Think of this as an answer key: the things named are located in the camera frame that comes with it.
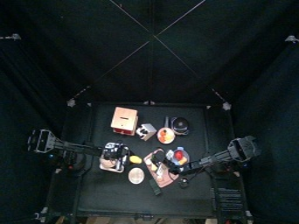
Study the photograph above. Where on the small white card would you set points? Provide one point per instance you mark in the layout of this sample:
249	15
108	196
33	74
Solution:
169	154

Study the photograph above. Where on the toy frying pan with food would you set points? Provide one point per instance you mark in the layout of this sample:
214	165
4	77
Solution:
165	135

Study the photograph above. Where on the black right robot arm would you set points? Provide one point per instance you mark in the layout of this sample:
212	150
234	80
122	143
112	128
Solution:
229	153

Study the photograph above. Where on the pale square tray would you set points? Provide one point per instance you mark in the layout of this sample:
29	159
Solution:
110	166

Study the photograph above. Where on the yellow toy corn cob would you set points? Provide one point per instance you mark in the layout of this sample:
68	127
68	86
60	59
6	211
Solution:
134	159

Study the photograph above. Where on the black toy pot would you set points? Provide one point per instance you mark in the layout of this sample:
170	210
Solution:
180	125

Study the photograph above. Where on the bowl with red toy tomato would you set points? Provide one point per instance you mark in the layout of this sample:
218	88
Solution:
180	156

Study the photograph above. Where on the dark oblong toy piece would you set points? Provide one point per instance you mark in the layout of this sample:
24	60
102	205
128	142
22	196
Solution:
154	187

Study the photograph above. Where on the round pale toy plate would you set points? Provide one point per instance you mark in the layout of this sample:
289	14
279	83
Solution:
136	175

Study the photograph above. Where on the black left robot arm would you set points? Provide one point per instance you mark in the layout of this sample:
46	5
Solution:
65	145

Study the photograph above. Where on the small white toy box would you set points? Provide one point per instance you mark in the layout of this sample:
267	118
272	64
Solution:
145	131

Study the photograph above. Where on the orange square box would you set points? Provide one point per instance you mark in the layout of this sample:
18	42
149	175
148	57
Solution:
124	121

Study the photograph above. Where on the pink toy cutting board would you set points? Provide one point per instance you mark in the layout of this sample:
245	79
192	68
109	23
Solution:
165	179

